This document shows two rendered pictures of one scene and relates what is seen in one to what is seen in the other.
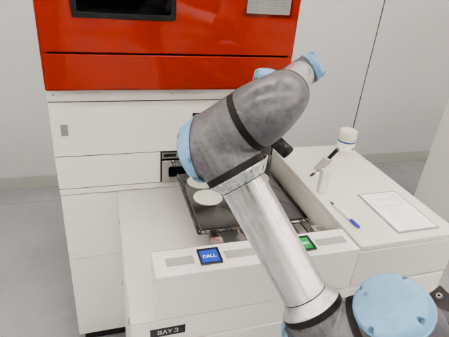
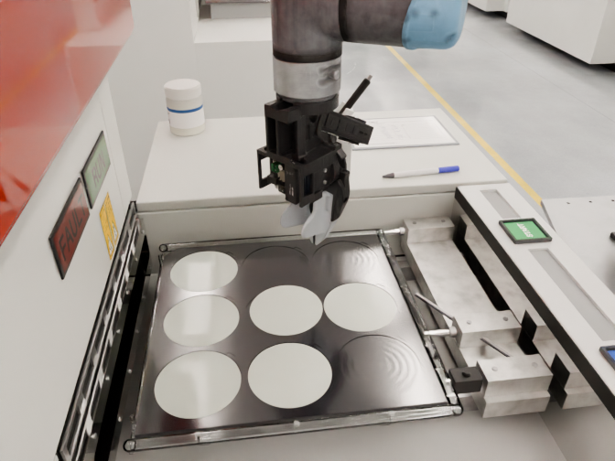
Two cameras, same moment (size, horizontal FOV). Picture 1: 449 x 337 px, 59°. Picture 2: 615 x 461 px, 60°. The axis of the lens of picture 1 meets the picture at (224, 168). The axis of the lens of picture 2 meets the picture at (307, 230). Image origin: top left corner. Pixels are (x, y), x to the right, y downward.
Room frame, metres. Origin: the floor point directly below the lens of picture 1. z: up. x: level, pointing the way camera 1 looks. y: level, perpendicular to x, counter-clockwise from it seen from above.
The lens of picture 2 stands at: (1.03, 0.47, 1.39)
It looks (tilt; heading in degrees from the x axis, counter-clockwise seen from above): 33 degrees down; 282
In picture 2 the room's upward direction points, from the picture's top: straight up
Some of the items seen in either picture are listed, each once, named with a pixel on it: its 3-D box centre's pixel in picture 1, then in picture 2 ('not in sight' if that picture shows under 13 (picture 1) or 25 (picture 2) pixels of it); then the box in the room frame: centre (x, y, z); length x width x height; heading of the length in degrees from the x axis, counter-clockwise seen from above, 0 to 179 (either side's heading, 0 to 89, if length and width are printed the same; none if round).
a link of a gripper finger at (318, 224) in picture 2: not in sight; (316, 223); (1.13, -0.09, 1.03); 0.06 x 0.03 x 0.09; 59
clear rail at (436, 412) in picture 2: (186, 200); (298, 426); (1.11, 0.12, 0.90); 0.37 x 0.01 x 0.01; 19
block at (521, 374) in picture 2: (220, 249); (512, 374); (0.88, -0.01, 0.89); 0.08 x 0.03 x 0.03; 19
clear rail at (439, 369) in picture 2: (255, 226); (411, 303); (1.00, -0.11, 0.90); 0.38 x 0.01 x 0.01; 109
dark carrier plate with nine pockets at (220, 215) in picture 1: (237, 194); (282, 314); (1.17, -0.05, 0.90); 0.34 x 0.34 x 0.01; 19
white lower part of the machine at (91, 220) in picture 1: (159, 220); not in sight; (1.65, 0.31, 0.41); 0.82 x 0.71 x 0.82; 109
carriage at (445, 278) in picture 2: not in sight; (460, 305); (0.93, -0.16, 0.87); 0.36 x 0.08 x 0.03; 109
